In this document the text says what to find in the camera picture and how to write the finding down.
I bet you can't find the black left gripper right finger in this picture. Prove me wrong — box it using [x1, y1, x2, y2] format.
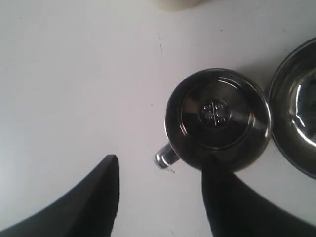
[201, 158, 316, 237]

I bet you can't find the stainless steel bowl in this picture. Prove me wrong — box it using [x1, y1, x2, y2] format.
[269, 39, 316, 179]

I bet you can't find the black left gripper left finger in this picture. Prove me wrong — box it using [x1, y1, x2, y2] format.
[0, 155, 120, 237]

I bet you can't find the steel mug with handle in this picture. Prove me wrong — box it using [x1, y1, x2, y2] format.
[153, 68, 272, 171]

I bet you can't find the cream bin with circle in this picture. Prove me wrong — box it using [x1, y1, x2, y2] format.
[153, 0, 203, 11]

